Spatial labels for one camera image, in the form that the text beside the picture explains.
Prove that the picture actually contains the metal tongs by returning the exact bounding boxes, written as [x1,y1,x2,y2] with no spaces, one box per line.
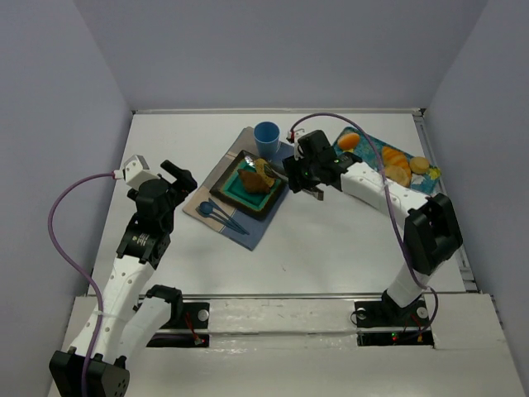
[269,163,324,201]

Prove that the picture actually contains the toasted baguette slice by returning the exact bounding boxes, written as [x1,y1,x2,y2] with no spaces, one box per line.
[254,158,275,188]

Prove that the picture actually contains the dark brown croissant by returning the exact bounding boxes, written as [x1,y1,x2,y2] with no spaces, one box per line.
[237,169,270,194]

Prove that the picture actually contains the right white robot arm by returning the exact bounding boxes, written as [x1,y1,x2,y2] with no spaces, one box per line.
[283,130,463,308]

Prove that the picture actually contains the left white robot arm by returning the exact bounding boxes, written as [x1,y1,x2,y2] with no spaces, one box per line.
[49,155,198,396]

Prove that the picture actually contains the blue plastic spoon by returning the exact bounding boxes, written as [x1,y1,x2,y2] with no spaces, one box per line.
[198,202,228,221]

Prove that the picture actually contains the round orange bun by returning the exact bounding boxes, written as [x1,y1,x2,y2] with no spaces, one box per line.
[337,132,360,151]

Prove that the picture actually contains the green square ceramic plate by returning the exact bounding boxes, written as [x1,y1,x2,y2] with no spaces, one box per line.
[210,151,285,220]

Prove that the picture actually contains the blue plastic cup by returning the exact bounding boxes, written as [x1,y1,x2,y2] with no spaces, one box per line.
[254,122,280,160]

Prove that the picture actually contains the blue plastic knife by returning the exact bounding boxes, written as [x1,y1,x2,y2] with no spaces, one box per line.
[197,208,245,235]

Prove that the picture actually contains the blue floral tray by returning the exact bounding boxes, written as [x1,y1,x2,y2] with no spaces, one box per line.
[330,126,441,198]

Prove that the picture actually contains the golden croissant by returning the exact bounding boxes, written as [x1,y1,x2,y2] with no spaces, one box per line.
[381,146,412,175]

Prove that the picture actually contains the blue patchwork placemat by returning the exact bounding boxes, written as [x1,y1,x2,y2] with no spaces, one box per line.
[183,126,312,251]

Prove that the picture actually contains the pale bagel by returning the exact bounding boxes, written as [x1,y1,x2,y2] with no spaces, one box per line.
[384,165,410,188]

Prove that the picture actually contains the small round pale bun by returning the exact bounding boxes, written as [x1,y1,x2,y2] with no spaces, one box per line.
[409,156,430,175]

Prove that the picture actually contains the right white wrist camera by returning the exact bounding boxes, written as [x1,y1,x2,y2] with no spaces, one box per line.
[287,128,305,160]

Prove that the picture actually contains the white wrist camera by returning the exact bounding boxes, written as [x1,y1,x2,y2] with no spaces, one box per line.
[287,128,305,160]
[122,155,157,190]

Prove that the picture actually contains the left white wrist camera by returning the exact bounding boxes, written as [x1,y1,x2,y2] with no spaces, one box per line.
[122,155,157,190]

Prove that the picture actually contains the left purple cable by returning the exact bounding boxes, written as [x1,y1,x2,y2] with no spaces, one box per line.
[47,170,125,397]

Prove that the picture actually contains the aluminium front rail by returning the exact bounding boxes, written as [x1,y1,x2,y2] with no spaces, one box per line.
[138,292,385,301]

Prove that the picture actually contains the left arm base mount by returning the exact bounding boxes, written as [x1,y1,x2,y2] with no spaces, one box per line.
[145,285,210,348]

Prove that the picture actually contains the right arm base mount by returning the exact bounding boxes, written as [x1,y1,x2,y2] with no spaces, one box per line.
[350,292,439,347]

